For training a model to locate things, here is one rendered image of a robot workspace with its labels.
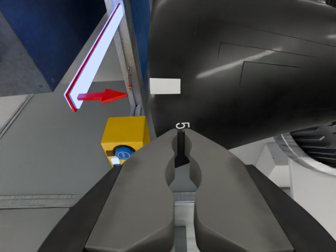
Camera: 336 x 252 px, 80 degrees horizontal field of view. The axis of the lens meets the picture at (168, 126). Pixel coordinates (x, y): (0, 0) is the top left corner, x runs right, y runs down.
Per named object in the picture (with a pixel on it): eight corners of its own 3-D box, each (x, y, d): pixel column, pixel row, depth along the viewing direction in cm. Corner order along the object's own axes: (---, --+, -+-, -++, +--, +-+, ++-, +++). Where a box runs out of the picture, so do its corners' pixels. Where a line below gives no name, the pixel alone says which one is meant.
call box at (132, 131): (153, 148, 65) (151, 178, 57) (122, 149, 65) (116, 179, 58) (146, 111, 53) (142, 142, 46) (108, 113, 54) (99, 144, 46)
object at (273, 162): (290, 164, 91) (301, 187, 83) (254, 165, 91) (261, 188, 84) (307, 140, 78) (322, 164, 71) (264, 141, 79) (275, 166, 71)
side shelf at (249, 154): (292, 159, 93) (295, 165, 91) (213, 162, 94) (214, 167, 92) (317, 123, 76) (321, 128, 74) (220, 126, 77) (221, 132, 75)
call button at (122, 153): (134, 154, 51) (133, 160, 49) (118, 155, 51) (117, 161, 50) (131, 144, 48) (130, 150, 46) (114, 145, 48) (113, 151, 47)
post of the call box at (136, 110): (142, 111, 68) (138, 139, 59) (133, 111, 68) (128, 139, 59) (141, 104, 66) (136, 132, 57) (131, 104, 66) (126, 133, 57)
